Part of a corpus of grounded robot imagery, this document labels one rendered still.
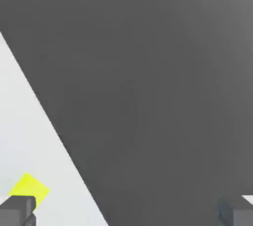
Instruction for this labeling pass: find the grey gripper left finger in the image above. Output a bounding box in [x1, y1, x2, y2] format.
[0, 195, 37, 226]

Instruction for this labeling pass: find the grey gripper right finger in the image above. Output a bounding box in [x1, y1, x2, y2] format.
[216, 194, 253, 226]

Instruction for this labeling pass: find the small yellow cube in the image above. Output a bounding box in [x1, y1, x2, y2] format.
[7, 172, 51, 212]

